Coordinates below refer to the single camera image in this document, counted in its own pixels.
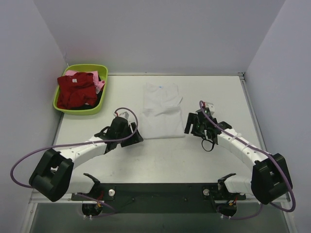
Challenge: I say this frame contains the white t shirt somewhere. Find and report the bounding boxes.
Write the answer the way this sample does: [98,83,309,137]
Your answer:
[138,83,185,139]

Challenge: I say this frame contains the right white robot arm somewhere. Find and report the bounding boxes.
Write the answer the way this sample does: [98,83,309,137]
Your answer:
[185,108,293,204]

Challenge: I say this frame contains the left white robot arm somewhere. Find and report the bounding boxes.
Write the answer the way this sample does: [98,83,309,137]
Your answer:
[29,116,143,202]

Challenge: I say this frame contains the black t shirt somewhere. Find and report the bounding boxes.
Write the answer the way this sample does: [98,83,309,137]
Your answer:
[82,90,103,109]

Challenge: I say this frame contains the pink t shirt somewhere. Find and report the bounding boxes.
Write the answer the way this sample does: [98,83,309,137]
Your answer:
[65,70,105,94]

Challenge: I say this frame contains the red t shirt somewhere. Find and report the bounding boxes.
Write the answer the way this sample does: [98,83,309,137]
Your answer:
[57,73,97,110]

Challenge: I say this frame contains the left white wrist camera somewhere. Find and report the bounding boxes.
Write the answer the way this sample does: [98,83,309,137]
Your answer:
[114,111,129,120]

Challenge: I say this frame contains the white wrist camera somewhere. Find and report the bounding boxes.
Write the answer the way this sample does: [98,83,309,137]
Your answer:
[202,101,215,115]
[114,111,129,120]

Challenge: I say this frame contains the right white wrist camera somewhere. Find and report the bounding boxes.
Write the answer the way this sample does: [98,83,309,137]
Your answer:
[202,101,215,115]

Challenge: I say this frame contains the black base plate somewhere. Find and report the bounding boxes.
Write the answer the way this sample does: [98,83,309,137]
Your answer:
[71,183,246,214]

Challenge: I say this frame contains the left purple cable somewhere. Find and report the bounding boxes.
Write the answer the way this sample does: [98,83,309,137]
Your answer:
[10,107,139,217]

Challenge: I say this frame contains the aluminium front rail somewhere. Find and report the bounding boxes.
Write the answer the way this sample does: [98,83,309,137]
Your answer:
[29,191,291,204]

